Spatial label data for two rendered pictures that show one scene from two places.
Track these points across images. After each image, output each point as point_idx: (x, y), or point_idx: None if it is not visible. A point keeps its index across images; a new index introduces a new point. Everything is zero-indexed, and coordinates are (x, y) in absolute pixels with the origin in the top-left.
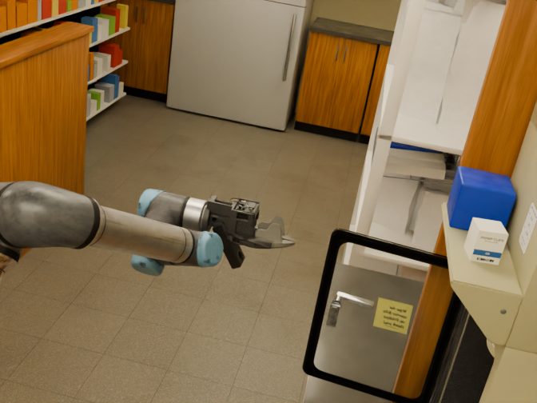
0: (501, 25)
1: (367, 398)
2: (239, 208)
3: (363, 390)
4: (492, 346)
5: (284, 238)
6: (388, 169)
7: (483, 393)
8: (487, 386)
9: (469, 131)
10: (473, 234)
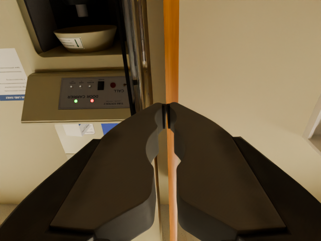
0: (172, 202)
1: None
2: None
3: None
4: (69, 38)
5: (172, 131)
6: None
7: (22, 24)
8: (22, 35)
9: (174, 156)
10: (70, 130)
